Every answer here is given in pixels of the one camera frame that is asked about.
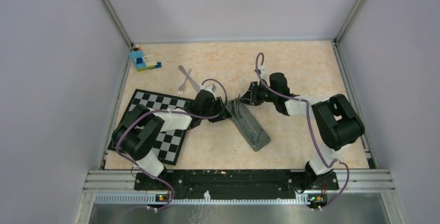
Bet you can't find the grey cloth napkin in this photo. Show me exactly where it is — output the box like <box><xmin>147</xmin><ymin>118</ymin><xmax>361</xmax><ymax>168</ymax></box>
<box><xmin>226</xmin><ymin>99</ymin><xmax>271</xmax><ymax>152</ymax></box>

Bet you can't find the silver table knife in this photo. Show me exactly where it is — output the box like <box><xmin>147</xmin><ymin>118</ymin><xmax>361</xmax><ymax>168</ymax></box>
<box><xmin>178</xmin><ymin>65</ymin><xmax>201</xmax><ymax>92</ymax></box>

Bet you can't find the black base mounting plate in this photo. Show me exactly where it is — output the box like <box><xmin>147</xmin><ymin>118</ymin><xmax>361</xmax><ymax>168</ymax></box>
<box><xmin>134</xmin><ymin>169</ymin><xmax>339</xmax><ymax>200</ymax></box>

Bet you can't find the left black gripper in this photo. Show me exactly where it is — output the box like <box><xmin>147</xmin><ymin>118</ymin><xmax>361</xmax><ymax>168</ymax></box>
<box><xmin>201</xmin><ymin>96</ymin><xmax>232</xmax><ymax>123</ymax></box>

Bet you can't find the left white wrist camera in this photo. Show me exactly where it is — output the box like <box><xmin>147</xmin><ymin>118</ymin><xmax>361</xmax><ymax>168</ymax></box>
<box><xmin>204</xmin><ymin>84</ymin><xmax>217</xmax><ymax>96</ymax></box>

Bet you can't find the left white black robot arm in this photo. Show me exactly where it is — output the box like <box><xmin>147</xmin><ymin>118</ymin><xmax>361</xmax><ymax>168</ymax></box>
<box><xmin>112</xmin><ymin>89</ymin><xmax>227</xmax><ymax>189</ymax></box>

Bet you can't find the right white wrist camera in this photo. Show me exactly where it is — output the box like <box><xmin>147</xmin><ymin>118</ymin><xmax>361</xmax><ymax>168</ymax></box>
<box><xmin>257</xmin><ymin>65</ymin><xmax>270</xmax><ymax>85</ymax></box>

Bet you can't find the silver fork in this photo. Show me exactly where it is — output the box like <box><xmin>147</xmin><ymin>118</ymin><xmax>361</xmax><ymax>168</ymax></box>
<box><xmin>177</xmin><ymin>68</ymin><xmax>192</xmax><ymax>96</ymax></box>

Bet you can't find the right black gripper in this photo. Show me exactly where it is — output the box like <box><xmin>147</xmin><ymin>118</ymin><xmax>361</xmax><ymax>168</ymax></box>
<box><xmin>238</xmin><ymin>81</ymin><xmax>278</xmax><ymax>106</ymax></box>

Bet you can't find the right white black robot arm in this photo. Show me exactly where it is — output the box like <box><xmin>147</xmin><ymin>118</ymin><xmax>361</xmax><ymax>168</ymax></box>
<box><xmin>237</xmin><ymin>69</ymin><xmax>365</xmax><ymax>189</ymax></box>

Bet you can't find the colourful toy brick block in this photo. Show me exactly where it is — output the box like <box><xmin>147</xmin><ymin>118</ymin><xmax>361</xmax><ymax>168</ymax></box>
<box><xmin>129</xmin><ymin>44</ymin><xmax>162</xmax><ymax>72</ymax></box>

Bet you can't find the grey slotted cable duct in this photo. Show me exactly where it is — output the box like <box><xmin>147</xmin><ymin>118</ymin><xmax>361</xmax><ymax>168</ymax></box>
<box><xmin>94</xmin><ymin>192</ymin><xmax>310</xmax><ymax>205</ymax></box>

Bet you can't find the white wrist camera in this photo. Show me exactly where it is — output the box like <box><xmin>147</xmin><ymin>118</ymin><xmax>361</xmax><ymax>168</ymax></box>
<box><xmin>257</xmin><ymin>65</ymin><xmax>270</xmax><ymax>85</ymax></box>
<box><xmin>204</xmin><ymin>84</ymin><xmax>217</xmax><ymax>96</ymax></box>

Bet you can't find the black white checkerboard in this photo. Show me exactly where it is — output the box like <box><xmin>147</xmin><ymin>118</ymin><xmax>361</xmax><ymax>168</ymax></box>
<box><xmin>107</xmin><ymin>89</ymin><xmax>197</xmax><ymax>166</ymax></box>

